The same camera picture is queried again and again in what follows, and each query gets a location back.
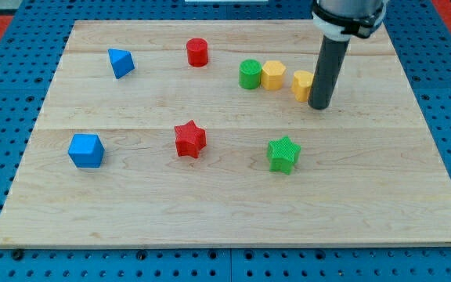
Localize yellow hexagon block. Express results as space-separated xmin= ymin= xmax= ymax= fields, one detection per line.
xmin=261 ymin=60 xmax=287 ymax=90

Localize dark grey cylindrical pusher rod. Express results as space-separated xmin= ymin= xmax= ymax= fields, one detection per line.
xmin=308 ymin=35 xmax=348 ymax=110

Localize red cylinder block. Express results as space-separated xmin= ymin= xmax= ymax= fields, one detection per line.
xmin=186 ymin=38 xmax=209 ymax=67

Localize red star block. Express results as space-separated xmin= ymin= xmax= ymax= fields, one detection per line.
xmin=174 ymin=120 xmax=207 ymax=158

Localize yellow heart block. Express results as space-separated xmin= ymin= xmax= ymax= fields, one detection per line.
xmin=290 ymin=70 xmax=314 ymax=102

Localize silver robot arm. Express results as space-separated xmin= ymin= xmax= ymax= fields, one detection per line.
xmin=308 ymin=0 xmax=388 ymax=110

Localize blue cube block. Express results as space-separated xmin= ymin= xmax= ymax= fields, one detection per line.
xmin=68 ymin=133 xmax=105 ymax=168

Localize green star block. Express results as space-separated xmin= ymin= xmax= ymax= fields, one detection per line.
xmin=266 ymin=136 xmax=301 ymax=175

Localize blue triangular prism block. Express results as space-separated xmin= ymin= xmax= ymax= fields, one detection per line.
xmin=107 ymin=49 xmax=135 ymax=79

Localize green cylinder block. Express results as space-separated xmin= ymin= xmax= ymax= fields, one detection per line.
xmin=239 ymin=59 xmax=262 ymax=89

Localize wooden board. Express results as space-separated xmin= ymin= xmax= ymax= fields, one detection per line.
xmin=0 ymin=20 xmax=451 ymax=249

